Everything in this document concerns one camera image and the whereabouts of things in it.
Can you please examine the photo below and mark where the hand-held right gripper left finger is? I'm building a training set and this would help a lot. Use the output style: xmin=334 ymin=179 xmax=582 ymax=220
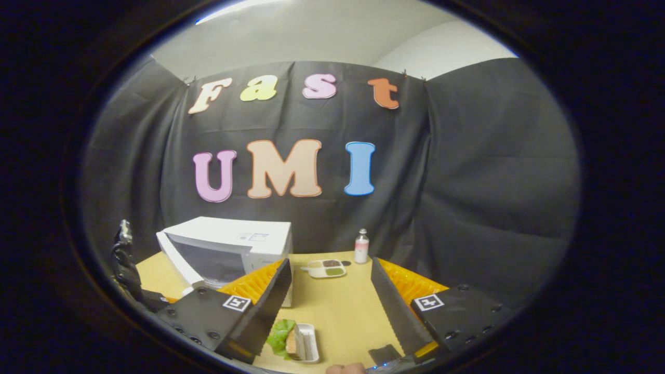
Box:
xmin=155 ymin=258 xmax=292 ymax=365

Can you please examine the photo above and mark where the white divided seasoning dish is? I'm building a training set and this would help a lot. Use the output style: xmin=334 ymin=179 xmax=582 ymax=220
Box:
xmin=301 ymin=259 xmax=348 ymax=279

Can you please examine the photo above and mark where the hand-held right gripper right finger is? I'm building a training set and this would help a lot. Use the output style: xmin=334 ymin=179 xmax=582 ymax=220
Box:
xmin=370 ymin=257 xmax=512 ymax=365

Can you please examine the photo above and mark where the small bottle pink label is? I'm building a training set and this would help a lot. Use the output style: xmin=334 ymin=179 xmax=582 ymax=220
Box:
xmin=354 ymin=229 xmax=370 ymax=264

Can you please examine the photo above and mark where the small white plastic tray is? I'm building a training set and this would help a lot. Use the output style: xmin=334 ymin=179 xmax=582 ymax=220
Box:
xmin=294 ymin=323 xmax=321 ymax=363

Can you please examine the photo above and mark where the black backdrop cloth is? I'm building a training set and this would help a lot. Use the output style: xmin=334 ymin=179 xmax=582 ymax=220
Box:
xmin=81 ymin=55 xmax=581 ymax=312

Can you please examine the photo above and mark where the white microwave oven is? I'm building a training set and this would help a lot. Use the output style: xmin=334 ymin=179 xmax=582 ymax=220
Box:
xmin=156 ymin=217 xmax=294 ymax=308

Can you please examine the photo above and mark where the lettuce sandwich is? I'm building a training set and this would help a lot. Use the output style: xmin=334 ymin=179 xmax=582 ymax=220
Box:
xmin=267 ymin=319 xmax=300 ymax=360

